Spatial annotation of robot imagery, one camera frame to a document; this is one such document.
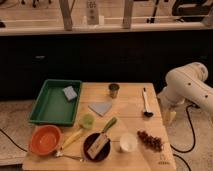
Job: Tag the white plastic cup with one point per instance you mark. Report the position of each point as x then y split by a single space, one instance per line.
128 142

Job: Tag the blue grey sponge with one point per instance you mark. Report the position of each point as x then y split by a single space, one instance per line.
69 93

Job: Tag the green plastic tray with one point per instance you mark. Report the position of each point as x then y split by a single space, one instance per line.
52 106

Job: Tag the metal spoon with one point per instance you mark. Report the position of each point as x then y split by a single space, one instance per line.
60 154

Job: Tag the yellow green dish brush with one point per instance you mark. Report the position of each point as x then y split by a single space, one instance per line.
85 123

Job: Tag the orange red bowl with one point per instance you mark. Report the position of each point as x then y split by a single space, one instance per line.
45 139

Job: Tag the black round plate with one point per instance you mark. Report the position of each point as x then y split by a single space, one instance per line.
96 148

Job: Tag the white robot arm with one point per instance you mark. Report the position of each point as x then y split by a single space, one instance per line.
185 83

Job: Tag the black ladle spoon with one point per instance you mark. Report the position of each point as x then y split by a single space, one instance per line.
147 112

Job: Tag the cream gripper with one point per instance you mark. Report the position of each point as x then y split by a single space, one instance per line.
168 113

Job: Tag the bunch of brown grapes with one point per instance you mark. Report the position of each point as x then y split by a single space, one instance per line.
154 143

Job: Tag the small metal cup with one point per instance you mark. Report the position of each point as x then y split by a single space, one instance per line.
113 90

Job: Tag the grey blue towel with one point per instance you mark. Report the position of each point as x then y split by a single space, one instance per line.
100 108

